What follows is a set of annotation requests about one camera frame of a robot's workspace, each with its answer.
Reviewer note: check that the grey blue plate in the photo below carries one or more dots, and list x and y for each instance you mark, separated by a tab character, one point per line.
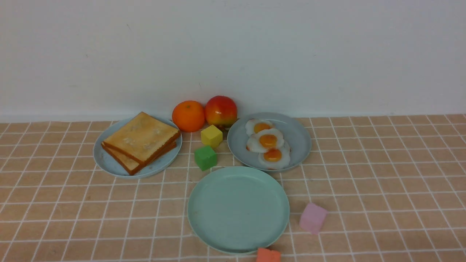
294	134

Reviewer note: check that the orange fruit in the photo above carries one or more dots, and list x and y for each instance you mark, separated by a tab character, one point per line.
189	116

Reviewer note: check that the yellow cube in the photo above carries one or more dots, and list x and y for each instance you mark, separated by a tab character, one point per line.
211	136

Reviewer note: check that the red yellow apple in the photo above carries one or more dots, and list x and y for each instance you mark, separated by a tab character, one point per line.
221	111

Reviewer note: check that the fried egg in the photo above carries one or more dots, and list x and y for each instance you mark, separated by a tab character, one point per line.
265	140
255	125
275	158

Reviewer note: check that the toast slice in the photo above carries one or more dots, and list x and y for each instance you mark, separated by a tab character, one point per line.
142	138
130	165

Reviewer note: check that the green cube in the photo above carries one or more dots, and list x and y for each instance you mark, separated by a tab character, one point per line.
205	158

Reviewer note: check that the teal green plate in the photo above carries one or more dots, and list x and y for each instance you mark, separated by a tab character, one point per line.
238	209

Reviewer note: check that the orange red cube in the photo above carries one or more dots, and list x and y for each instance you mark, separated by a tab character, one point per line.
268	255

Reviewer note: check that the light blue plate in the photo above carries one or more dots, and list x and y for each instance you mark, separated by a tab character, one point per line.
113	165

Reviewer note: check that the pink cube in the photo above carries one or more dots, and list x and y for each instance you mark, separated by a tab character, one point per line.
312	218

